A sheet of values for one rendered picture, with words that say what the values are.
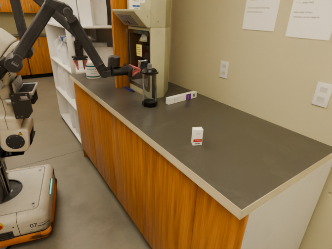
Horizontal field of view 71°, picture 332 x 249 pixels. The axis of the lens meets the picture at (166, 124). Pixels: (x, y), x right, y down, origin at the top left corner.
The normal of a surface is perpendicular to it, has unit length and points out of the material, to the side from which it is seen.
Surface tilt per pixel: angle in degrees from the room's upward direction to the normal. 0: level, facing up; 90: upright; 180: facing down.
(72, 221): 0
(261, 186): 0
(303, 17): 90
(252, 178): 0
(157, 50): 90
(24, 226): 90
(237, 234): 90
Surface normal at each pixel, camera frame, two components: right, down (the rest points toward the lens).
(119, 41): 0.57, 0.37
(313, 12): -0.82, 0.22
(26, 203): 0.03, -0.90
